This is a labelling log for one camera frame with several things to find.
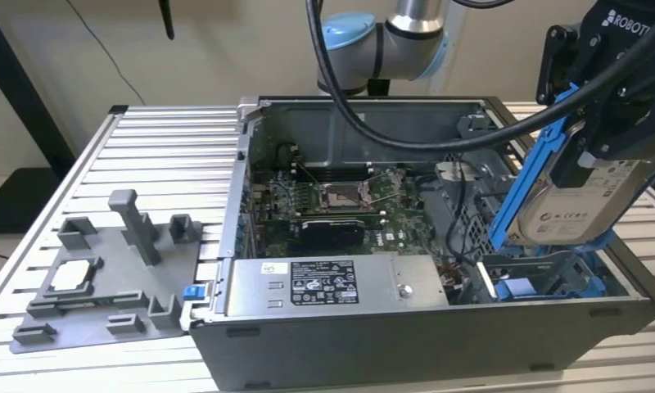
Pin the grey disk bay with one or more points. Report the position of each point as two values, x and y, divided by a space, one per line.
540 270

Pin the silver power supply unit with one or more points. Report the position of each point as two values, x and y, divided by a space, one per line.
250 286

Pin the grey perforated drive cage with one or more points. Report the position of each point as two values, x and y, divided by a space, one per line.
469 229

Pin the CPU socket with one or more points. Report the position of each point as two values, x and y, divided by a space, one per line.
340 198

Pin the grey parts rack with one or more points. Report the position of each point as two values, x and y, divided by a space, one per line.
120 262

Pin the green motherboard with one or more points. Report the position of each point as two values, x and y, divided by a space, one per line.
397 229

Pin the white label sticker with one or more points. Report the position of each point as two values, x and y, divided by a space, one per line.
356 118

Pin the black table corner cap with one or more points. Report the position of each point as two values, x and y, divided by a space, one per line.
118 109

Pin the hard disk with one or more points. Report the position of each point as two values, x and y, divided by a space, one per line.
578 213

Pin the silver CPU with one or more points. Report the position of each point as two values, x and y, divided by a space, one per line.
73 276

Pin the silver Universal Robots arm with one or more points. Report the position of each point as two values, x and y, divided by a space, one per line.
409 12

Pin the blue latch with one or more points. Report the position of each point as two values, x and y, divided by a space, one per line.
192 293

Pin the black graphics card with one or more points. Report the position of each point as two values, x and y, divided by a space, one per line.
329 235

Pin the black monitor stand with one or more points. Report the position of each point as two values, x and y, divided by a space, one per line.
15 200

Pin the open black PC case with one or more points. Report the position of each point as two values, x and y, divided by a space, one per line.
387 352

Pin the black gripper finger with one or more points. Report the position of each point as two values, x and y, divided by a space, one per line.
554 65
622 131

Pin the black antenna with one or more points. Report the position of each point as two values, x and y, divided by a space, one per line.
165 20

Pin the blue disk connector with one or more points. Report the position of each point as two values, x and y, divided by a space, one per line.
515 290

